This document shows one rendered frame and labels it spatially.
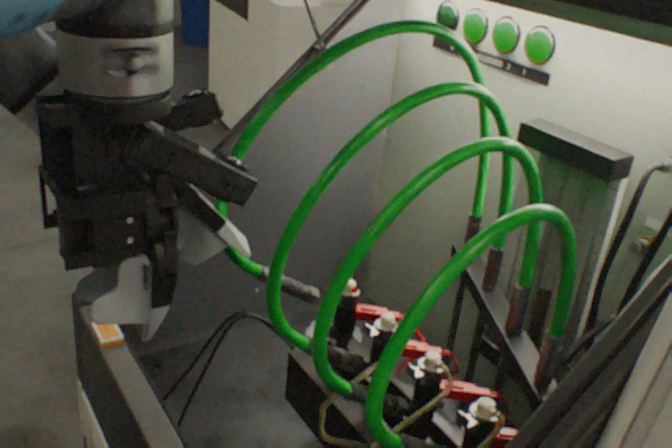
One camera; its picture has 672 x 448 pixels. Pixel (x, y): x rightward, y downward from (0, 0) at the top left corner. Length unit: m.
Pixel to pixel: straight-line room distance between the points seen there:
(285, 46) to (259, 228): 2.54
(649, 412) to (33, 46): 0.59
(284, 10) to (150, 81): 3.13
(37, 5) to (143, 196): 0.18
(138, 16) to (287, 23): 3.16
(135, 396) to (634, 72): 0.71
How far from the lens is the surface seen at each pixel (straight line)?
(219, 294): 1.17
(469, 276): 0.92
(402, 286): 1.25
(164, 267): 0.51
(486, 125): 0.89
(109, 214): 0.49
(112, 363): 0.97
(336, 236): 1.24
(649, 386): 0.61
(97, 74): 0.46
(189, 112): 0.68
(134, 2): 0.45
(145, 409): 0.89
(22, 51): 0.66
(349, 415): 0.85
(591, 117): 0.91
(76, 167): 0.49
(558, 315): 0.71
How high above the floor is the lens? 1.54
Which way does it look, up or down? 25 degrees down
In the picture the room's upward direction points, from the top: 5 degrees clockwise
